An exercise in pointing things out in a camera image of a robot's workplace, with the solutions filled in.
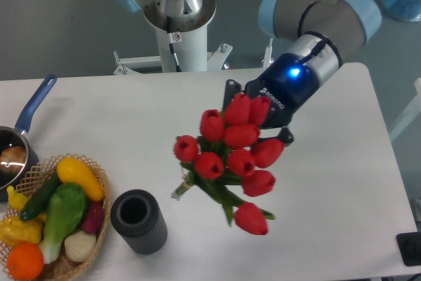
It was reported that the woven wicker basket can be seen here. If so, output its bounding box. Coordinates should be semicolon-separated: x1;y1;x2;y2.
14;153;111;280

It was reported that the green bok choy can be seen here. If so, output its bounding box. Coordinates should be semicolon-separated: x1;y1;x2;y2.
39;183;87;265

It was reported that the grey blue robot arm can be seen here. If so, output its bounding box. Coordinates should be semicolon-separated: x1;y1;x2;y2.
118;0;382;144

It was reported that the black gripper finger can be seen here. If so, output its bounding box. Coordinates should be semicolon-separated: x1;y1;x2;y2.
222;79;245;111
257;126;294;147

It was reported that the orange fruit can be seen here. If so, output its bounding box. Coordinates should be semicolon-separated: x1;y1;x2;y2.
7;242;44;280

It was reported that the dark grey ribbed vase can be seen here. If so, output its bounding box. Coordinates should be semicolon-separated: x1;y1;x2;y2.
111;189;168;255

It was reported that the yellow banana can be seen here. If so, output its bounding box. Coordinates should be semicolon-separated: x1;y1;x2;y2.
7;186;30;213

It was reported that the purple red radish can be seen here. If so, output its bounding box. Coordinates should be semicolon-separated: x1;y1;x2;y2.
81;202;105;234

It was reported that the black cable on pedestal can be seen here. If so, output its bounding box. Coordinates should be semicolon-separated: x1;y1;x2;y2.
165;16;183;72

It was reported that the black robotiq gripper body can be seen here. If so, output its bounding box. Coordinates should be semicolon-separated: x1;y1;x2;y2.
245;53;320;129

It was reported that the blue handled saucepan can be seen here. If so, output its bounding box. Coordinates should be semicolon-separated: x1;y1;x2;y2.
1;74;57;203

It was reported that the yellow bell pepper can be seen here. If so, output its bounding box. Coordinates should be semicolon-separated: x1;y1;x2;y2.
1;216;43;248

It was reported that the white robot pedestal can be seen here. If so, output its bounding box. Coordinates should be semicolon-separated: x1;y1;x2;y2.
114;0;233;74

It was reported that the white frame at right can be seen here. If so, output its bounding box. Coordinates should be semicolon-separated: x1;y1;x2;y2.
389;78;420;142

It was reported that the dark green cucumber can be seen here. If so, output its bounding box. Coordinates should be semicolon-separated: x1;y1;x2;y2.
20;173;62;221

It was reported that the red tulip bouquet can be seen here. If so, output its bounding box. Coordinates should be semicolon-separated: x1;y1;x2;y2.
172;92;285;236

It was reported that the yellow squash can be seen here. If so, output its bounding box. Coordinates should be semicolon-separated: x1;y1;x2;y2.
57;157;105;202

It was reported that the brown bread roll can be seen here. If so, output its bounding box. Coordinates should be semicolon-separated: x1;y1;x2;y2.
1;146;26;168

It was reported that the white garlic bulb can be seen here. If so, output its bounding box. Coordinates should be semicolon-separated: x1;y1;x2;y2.
64;230;96;263

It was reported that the black device at edge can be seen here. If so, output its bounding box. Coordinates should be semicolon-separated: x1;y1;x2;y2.
396;232;421;267

